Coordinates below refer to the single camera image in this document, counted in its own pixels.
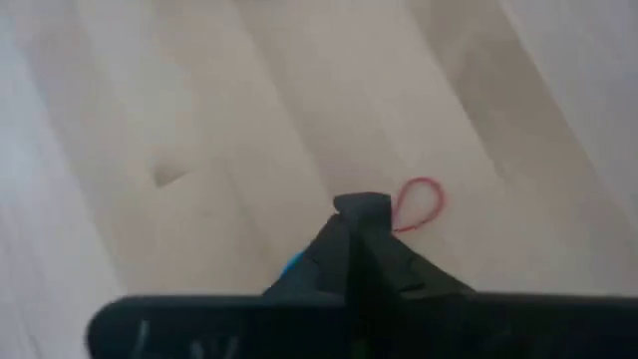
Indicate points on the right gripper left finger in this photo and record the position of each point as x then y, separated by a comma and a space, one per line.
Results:
324, 269

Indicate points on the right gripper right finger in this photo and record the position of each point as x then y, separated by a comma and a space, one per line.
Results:
389, 269

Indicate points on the red rubber band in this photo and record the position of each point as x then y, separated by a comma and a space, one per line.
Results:
421, 179

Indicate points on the blue rubber band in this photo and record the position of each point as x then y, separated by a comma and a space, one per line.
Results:
294, 261

